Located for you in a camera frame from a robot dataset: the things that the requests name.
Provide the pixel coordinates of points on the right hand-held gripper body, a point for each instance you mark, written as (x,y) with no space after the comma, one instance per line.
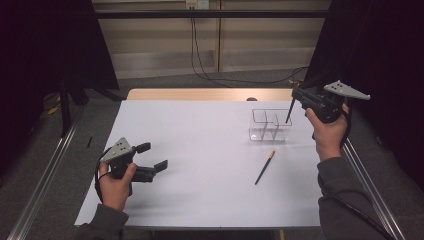
(328,108)

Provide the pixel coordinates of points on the person's left hand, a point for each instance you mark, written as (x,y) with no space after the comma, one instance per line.
(115,193)

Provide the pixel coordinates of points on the white table board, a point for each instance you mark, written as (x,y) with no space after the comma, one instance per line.
(216,200)

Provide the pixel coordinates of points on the yellow floor tape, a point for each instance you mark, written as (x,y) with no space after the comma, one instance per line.
(53,110)

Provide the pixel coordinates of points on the small dark knob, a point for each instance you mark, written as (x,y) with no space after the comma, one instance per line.
(251,99)

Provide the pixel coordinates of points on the black horizontal frame bar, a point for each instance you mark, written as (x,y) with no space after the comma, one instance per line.
(200,14)

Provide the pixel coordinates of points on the black pencil with orange end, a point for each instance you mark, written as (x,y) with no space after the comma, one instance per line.
(289,115)
(265,168)

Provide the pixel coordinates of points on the clear acrylic organizer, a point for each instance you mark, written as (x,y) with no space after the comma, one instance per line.
(268,131)

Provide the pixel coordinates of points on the black curtain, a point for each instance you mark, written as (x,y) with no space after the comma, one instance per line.
(40,50)
(393,50)

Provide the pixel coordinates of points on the small black floor object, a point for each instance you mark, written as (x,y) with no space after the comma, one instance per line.
(89,142)

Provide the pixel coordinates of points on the aluminium floor rail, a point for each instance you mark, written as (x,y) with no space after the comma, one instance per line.
(46,173)
(373,186)

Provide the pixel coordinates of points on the wooden table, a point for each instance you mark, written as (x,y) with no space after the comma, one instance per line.
(200,94)

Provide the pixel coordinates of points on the black stand post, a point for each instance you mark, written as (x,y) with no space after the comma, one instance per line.
(65,110)

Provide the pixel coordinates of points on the person's right hand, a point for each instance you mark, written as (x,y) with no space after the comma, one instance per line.
(330,140)

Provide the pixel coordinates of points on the white wall outlet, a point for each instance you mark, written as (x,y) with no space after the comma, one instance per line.
(197,4)

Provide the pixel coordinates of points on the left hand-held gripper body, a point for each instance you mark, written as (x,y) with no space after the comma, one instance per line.
(121,160)

